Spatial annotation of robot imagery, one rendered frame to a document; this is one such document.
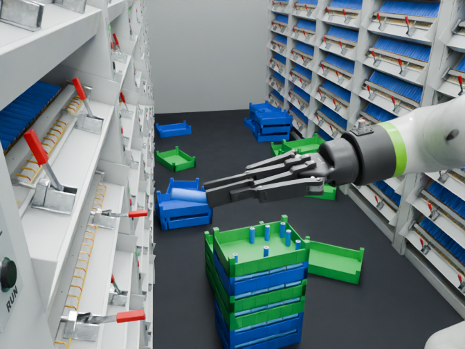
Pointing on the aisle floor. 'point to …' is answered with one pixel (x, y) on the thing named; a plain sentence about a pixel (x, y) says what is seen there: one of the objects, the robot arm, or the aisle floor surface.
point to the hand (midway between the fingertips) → (227, 190)
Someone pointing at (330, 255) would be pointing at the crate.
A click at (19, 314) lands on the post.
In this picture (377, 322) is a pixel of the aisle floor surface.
